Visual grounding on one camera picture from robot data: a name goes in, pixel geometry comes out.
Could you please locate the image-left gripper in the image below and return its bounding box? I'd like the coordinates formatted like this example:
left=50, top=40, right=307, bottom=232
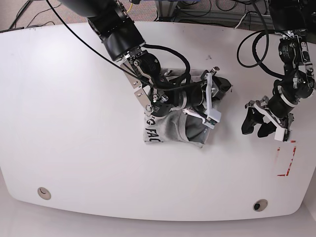
left=182, top=66, right=232, bottom=123

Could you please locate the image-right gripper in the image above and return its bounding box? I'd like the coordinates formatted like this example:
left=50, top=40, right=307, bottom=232
left=241, top=94, right=296, bottom=138

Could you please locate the grey t-shirt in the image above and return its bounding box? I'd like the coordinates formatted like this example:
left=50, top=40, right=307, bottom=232
left=143, top=68, right=223, bottom=148

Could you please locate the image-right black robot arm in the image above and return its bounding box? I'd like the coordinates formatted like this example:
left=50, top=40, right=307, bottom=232
left=241, top=0, right=316, bottom=142

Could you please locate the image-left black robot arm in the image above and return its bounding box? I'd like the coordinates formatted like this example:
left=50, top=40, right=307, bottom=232
left=62, top=0, right=231, bottom=127

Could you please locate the red tape rectangle marking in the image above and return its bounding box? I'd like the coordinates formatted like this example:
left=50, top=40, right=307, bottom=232
left=274, top=140, right=297, bottom=177

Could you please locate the right table grommet hole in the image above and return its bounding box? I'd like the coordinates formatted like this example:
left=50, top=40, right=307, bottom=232
left=253, top=199, right=268, bottom=212

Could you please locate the table grommet hole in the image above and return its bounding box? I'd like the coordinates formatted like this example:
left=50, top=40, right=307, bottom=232
left=253, top=199, right=268, bottom=212
left=38, top=187, right=51, bottom=200

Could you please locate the left table grommet hole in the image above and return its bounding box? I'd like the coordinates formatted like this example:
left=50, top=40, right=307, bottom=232
left=38, top=187, right=51, bottom=200

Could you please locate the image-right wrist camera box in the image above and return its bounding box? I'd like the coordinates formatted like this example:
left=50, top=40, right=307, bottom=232
left=274, top=126, right=291, bottom=142

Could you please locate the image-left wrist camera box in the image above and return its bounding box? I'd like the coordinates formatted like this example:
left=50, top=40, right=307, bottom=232
left=203, top=109, right=221, bottom=129

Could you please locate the aluminium frame stand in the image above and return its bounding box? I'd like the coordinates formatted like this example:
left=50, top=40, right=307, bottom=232
left=155, top=0, right=297, bottom=39

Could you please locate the black floor cable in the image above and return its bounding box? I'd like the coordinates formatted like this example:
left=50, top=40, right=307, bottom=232
left=8, top=0, right=60, bottom=29

